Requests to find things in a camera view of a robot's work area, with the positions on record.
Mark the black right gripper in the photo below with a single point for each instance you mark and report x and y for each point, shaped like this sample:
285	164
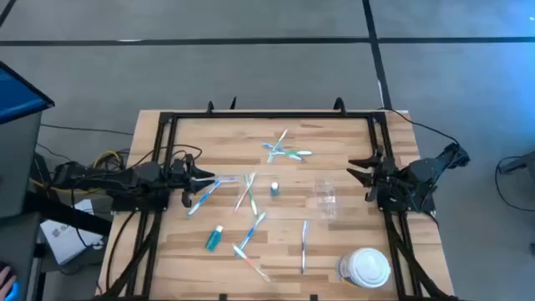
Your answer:
388	180

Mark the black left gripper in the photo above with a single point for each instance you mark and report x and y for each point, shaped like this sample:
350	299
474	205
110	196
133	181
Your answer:
179	177

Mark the pale toothbrush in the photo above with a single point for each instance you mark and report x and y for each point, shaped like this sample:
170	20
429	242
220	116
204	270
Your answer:
221	180

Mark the orange toothbrush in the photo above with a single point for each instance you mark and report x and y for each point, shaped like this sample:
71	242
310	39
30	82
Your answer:
243	193
251	262

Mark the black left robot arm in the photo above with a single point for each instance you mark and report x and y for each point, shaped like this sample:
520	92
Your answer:
125	177

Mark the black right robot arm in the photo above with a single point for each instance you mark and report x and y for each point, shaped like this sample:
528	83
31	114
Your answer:
439	165

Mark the white lidded tub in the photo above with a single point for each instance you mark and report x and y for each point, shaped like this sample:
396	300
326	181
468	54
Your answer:
364	267

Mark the purple toothbrush in clear wrapper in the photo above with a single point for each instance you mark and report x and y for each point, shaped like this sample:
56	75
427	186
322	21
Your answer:
304	246

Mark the white tape roll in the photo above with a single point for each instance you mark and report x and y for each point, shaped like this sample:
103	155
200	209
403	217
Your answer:
98	244

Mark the white printed box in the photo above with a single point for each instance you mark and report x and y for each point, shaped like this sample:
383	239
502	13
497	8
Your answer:
67	240

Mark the grey furniture leg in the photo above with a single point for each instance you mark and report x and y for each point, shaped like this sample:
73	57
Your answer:
518	163

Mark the grey monitor stand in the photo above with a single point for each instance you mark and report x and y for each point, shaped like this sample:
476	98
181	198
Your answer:
18	167

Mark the large blue screen monitor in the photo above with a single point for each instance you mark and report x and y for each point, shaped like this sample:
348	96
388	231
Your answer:
16	94

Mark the glowing computer mouse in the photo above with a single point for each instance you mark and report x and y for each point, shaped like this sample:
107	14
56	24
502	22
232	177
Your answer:
13	292

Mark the person's hand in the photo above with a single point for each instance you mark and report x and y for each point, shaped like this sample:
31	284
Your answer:
6	280

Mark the large black frame hook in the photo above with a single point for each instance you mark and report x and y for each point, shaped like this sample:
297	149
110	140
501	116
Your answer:
339	106

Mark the small black frame hook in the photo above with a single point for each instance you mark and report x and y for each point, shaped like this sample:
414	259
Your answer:
233	103
210	108

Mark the black aluminium table frame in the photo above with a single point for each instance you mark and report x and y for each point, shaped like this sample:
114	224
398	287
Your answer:
271	115

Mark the black desk frame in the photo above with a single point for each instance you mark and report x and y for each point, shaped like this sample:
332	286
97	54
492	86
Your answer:
67	215

